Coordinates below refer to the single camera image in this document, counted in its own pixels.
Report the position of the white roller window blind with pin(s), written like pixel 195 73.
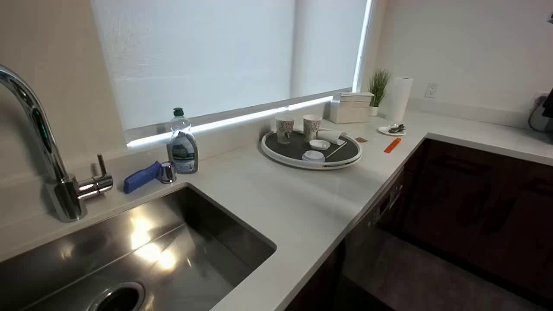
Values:
pixel 200 58

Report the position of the dark wood corner cabinet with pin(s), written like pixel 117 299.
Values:
pixel 484 213

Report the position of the dark item on plate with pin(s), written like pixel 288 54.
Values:
pixel 395 128

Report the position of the clear dish soap bottle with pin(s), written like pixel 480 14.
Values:
pixel 183 149

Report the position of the dark countertop appliance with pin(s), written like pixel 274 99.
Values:
pixel 544 118

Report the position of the small white bowl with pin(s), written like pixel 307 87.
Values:
pixel 318 144

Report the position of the small potted green plant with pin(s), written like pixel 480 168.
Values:
pixel 378 87

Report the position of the chrome kitchen faucet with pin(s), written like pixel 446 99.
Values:
pixel 62 191

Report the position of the small brown paper piece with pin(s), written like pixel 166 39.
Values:
pixel 361 139

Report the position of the small white plate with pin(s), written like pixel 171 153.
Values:
pixel 382 132

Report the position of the patterned paper cup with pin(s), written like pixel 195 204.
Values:
pixel 285 132
pixel 311 127

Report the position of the white paper towel roll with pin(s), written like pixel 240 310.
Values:
pixel 397 99

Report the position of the flat small white dish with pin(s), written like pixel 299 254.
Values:
pixel 312 156

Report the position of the white folded napkin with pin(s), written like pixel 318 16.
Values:
pixel 331 137

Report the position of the stainless steel Bosch dishwasher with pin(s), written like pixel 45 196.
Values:
pixel 383 203

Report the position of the round black white-rimmed tray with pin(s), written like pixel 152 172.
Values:
pixel 293 151

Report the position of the blue dish brush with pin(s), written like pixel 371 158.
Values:
pixel 140 177

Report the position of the white storage container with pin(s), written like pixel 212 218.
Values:
pixel 349 108

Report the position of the wooden chopstick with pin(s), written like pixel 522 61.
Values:
pixel 338 151

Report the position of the orange flat strip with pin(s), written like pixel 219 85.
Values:
pixel 392 146

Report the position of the stainless steel sink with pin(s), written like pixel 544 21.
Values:
pixel 190 242

